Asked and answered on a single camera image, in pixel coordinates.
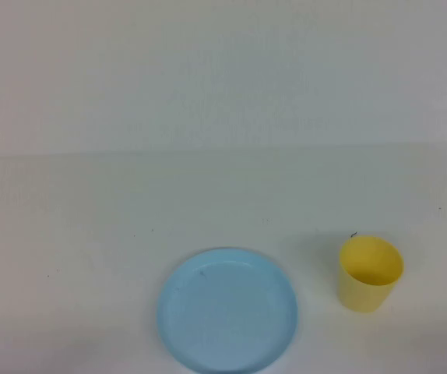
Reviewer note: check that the light blue round plate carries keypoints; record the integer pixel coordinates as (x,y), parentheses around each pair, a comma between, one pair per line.
(227,311)

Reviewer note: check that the yellow plastic cup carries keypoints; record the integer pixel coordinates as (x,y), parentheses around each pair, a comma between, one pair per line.
(357,298)

